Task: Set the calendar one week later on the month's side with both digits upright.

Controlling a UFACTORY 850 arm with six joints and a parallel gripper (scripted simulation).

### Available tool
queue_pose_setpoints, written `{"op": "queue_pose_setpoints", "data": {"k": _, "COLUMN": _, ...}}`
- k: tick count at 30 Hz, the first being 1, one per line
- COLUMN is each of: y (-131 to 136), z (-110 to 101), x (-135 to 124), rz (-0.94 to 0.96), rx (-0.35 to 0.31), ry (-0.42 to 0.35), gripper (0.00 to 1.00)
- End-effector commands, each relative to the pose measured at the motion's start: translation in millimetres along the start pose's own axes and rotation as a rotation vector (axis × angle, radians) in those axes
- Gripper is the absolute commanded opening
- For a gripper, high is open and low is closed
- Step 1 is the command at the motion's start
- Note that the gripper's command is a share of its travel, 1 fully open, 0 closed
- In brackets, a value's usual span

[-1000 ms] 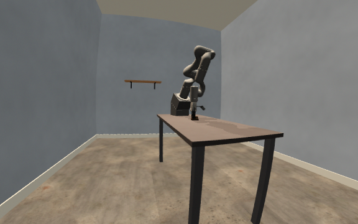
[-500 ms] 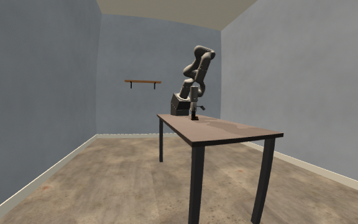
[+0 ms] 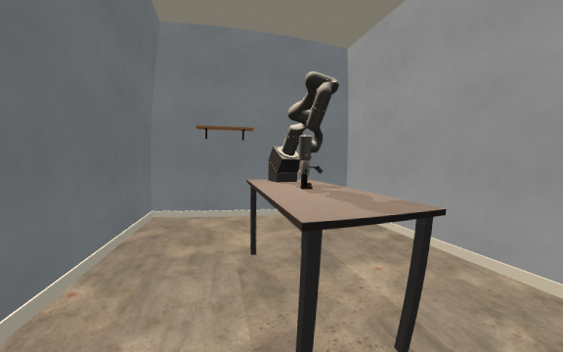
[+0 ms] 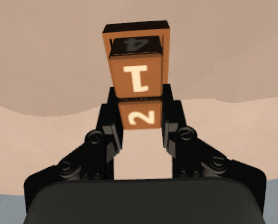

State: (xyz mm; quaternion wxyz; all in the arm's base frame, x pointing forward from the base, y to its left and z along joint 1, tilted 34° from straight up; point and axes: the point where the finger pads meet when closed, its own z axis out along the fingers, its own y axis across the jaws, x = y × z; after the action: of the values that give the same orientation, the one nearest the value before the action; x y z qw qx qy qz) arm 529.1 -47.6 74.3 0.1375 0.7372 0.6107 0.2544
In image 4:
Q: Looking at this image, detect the brown wooden tray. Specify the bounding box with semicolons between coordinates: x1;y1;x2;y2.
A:
102;20;170;84

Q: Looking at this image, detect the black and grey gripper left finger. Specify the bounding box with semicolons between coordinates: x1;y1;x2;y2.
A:
24;87;124;214

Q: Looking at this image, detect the orange number cube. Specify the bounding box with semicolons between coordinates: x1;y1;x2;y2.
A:
118;95;162;130
108;36;164;98

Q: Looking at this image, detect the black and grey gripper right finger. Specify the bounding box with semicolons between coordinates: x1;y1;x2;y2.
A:
161;84;267;216

